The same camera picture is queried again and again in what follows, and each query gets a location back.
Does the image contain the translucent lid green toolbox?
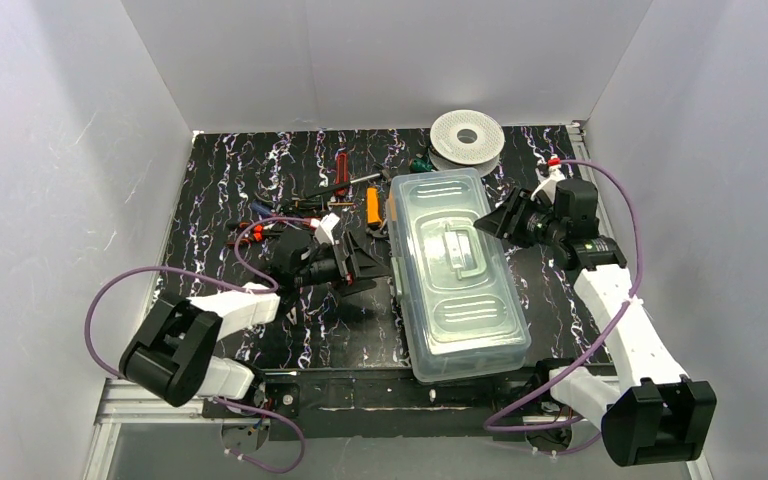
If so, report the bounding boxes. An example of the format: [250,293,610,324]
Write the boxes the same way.
[386,168,531,384]

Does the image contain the orange black needle-nose pliers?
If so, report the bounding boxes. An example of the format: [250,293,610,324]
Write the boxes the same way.
[226,222,284,248]

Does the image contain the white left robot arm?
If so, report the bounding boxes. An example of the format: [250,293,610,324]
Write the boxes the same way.
[118,231,391,408]

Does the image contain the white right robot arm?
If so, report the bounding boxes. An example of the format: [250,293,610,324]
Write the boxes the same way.
[386,172,717,466]

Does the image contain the orange utility knife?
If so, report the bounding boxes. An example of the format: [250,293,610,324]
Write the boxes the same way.
[366,186,384,230]

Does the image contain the white filament spool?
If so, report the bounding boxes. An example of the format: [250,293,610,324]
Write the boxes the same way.
[428,109,505,177]

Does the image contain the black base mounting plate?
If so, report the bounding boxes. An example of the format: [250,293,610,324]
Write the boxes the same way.
[201,364,617,444]

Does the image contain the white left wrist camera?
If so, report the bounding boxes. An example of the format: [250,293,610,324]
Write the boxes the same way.
[311,213,340,245]

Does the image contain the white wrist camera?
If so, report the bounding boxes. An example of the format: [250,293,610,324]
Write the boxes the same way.
[531,156,566,205]
[311,213,340,245]

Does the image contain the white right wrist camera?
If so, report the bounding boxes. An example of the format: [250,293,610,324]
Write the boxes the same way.
[531,156,566,205]

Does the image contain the blue red handle screwdriver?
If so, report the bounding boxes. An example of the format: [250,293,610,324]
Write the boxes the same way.
[250,201,288,223]

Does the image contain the red handle tool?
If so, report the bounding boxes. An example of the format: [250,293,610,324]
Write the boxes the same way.
[334,151,350,198]

